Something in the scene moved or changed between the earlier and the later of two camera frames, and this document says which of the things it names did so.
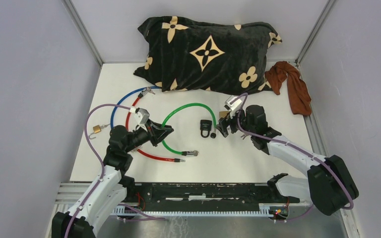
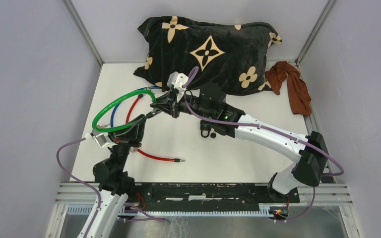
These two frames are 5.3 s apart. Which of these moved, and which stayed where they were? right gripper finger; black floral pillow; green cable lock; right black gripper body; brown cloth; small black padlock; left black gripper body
Moved: left black gripper body; right gripper finger; right black gripper body; green cable lock
Stayed: brown cloth; black floral pillow; small black padlock
